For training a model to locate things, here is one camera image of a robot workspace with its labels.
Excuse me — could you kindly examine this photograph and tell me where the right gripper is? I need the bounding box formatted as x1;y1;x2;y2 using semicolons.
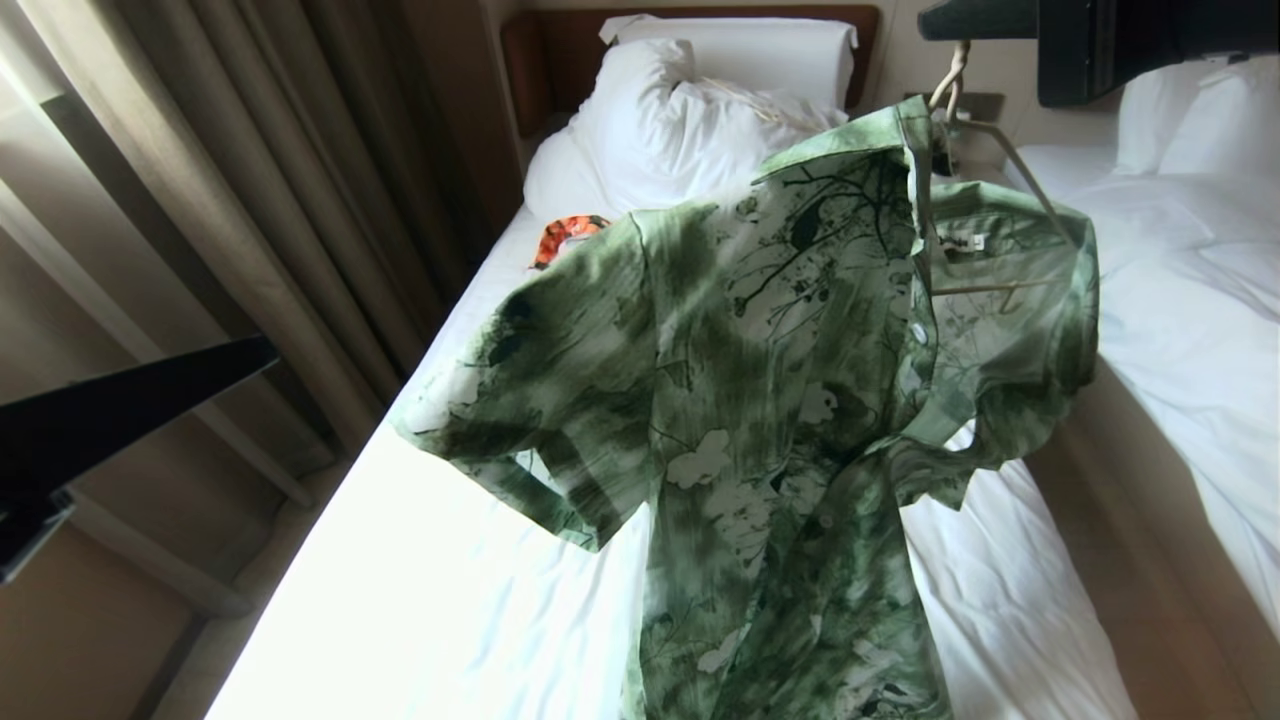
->
917;0;1280;109

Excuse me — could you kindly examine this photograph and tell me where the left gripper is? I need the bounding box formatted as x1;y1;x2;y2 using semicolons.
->
0;336;282;584

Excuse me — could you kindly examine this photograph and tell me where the beige clothes hanger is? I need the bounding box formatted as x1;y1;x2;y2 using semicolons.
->
925;40;1081;301

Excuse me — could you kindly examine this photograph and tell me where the green patterned short-sleeved shirt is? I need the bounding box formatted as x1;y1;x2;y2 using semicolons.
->
392;96;1102;720

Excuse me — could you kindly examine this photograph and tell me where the thin beige hanger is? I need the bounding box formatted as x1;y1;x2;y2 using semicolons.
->
695;76;813;129

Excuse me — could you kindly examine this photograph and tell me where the bed with white duvet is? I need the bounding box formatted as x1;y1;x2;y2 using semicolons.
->
1003;140;1280;641

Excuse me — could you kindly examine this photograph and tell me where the bed with white sheet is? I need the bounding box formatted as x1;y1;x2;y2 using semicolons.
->
205;130;1141;720

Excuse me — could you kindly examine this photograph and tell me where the flat white pillow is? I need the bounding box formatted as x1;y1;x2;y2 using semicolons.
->
598;14;861;113

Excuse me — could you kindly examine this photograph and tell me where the beige curtain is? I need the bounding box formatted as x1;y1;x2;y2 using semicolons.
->
0;0;406;456

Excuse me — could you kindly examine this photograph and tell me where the crumpled white pillow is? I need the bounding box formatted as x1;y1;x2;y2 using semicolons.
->
568;38;851;213

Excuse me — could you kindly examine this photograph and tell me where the dark brown curtain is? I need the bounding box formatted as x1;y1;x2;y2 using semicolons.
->
300;0;501;311

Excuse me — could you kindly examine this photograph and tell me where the orange patterned cloth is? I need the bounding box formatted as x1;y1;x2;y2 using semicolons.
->
529;213;612;272

